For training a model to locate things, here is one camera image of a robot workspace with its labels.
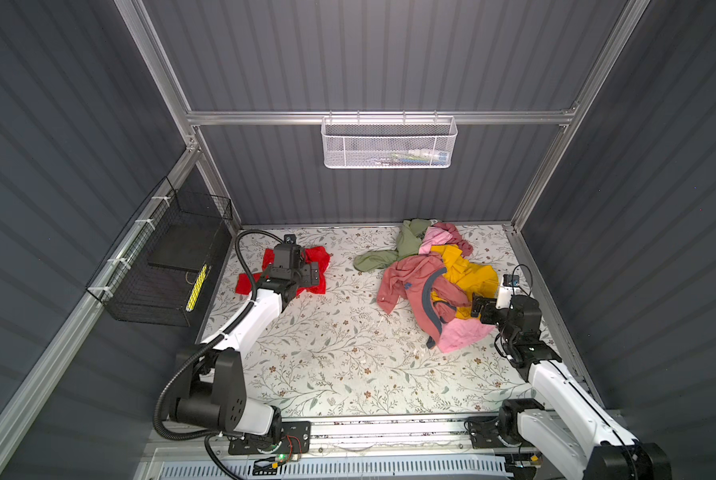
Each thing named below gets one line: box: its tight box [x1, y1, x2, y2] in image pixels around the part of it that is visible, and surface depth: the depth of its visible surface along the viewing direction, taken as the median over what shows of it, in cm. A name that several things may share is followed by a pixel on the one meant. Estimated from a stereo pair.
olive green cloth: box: [353, 219, 432, 272], surface depth 107 cm
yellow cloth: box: [431, 244, 499, 319], surface depth 98 cm
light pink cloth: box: [438, 318, 497, 354], surface depth 92 cm
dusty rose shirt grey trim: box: [377, 254, 472, 349], surface depth 93 cm
